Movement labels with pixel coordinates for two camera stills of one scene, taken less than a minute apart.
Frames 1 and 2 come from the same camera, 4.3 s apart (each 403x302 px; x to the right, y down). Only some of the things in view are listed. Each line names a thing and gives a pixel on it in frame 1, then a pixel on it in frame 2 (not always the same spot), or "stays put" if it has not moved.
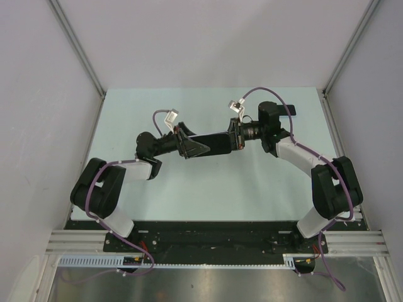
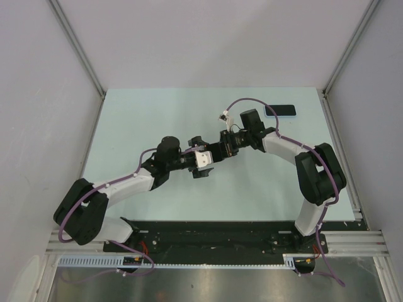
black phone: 281,111 stays put
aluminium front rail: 344,242 stays put
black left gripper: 187,148 → 196,173
